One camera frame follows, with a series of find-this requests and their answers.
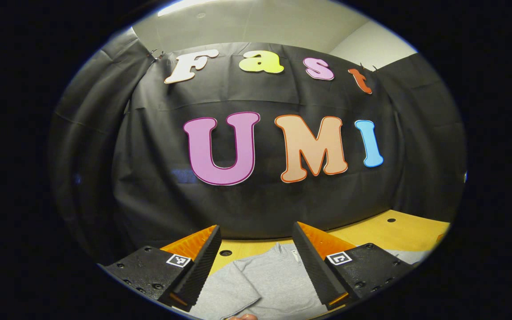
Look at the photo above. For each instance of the grey zip sweatshirt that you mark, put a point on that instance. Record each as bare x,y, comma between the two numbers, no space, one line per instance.
274,284

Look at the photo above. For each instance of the black backdrop cloth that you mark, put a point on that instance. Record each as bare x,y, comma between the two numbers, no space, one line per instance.
265,200

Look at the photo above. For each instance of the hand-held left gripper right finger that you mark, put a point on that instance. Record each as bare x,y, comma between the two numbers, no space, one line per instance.
316,271

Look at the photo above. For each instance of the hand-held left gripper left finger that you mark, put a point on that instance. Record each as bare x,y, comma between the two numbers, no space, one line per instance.
198,275

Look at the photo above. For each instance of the black backdrop clip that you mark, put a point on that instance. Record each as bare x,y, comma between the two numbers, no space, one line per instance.
156,54
362,66

